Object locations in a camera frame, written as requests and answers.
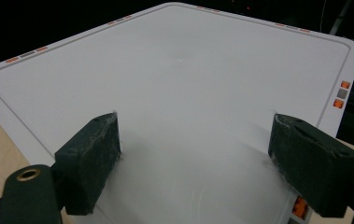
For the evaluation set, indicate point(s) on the white mat with orange marks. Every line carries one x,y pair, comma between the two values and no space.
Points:
181,93

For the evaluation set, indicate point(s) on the grey metal stand pole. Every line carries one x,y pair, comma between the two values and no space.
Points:
340,17

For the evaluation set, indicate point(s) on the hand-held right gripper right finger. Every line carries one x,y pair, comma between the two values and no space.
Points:
311,161

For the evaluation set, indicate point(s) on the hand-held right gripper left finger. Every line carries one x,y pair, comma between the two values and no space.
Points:
87,161

